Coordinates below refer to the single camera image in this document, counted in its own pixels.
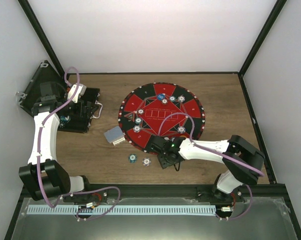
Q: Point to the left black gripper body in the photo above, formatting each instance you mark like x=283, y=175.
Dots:
x=79, y=113

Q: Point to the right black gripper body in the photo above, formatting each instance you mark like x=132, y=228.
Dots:
x=167, y=161

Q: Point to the blue orange 10 chip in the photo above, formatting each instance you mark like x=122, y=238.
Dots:
x=136, y=128

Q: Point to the blue backed card deck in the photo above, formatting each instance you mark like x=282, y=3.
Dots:
x=114, y=136

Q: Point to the green blue 50 chip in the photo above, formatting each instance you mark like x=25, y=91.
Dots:
x=138, y=120

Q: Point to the brown red 100 chip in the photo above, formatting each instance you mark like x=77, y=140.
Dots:
x=140, y=111

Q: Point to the blue small blind button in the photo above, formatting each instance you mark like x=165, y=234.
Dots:
x=160, y=96

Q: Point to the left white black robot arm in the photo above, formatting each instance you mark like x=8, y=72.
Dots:
x=55, y=107

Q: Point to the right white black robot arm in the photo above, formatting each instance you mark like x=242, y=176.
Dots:
x=243, y=161

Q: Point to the chips inside case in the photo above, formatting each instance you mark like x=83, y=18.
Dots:
x=64, y=119

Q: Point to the green blue chip stack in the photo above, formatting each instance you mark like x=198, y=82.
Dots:
x=132, y=158

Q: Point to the round red black poker mat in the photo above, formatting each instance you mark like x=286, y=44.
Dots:
x=159, y=119

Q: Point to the black poker case lid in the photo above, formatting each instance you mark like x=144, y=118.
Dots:
x=45, y=73

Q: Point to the chrome case handle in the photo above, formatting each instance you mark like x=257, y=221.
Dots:
x=99, y=108

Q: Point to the black front mounting rail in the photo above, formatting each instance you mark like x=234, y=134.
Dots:
x=201, y=192

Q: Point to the light blue slotted rail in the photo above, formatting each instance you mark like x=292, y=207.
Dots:
x=189, y=210

